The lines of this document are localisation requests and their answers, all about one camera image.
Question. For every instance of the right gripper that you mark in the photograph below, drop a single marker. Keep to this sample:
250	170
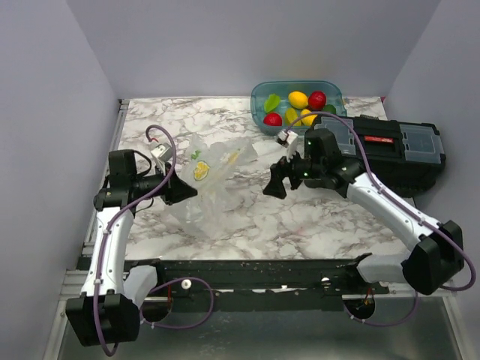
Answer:
279	170

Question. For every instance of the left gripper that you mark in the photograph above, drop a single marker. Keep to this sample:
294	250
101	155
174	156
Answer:
175	190

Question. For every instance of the clear plastic lemon-print bag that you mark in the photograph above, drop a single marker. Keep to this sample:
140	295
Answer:
208	169

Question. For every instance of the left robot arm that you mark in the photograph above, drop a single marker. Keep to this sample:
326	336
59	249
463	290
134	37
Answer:
107	310

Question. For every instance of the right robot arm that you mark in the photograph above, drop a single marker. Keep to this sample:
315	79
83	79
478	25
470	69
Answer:
434	248

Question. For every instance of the red fake apple front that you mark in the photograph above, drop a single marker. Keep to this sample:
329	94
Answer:
273	119

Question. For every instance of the red fake apple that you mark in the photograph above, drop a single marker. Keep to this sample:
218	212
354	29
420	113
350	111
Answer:
317	100
273	119

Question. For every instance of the yellow-green fake starfruit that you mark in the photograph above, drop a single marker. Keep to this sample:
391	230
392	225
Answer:
290	117

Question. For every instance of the yellow fake mango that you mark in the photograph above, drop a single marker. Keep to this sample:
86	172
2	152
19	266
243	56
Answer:
307	117

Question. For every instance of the green fake leaf fruit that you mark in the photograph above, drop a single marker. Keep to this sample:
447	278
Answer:
271	103

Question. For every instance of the yellow fake lemon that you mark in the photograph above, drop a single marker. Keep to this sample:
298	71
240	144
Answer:
298	100

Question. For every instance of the red fake apple back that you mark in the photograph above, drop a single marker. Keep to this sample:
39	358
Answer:
317	100

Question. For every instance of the green fake lime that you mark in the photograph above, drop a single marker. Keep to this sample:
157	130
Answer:
328	108

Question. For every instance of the teal plastic container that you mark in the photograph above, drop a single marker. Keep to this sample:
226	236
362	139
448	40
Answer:
282	89

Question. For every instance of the black toolbox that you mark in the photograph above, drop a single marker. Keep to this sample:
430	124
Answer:
406	157

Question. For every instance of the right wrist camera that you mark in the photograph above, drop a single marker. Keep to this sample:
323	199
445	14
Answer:
289	140

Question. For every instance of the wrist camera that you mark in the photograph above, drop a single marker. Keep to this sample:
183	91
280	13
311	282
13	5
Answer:
289	140
161	153

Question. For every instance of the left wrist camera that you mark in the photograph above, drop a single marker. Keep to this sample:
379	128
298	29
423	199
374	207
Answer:
161	153

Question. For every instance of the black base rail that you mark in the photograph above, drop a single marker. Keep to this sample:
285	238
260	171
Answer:
257	285

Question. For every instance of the aluminium frame rail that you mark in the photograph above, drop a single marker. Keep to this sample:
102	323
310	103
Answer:
72	284

